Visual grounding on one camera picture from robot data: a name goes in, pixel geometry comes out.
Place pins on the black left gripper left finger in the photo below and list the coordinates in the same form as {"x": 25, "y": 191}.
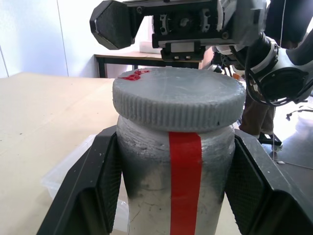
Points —
{"x": 83, "y": 191}

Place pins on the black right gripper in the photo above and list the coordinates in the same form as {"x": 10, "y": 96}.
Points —
{"x": 183, "y": 39}

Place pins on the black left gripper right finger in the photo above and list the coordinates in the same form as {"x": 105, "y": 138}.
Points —
{"x": 259, "y": 195}

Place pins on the grey jar with red stripe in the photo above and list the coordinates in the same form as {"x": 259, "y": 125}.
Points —
{"x": 151, "y": 186}

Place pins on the grey ribbed jar lid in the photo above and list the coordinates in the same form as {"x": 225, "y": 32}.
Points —
{"x": 178, "y": 95}

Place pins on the clear plastic box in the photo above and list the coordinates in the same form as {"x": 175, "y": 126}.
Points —
{"x": 56, "y": 178}

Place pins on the dark-framed background table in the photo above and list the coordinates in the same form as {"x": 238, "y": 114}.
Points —
{"x": 122, "y": 55}

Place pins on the black wheeled stand base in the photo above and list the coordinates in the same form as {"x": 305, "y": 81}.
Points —
{"x": 271, "y": 142}

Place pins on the person's brown trouser leg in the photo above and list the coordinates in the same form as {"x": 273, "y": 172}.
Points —
{"x": 256, "y": 117}

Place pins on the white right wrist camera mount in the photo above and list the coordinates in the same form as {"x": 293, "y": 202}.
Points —
{"x": 244, "y": 22}

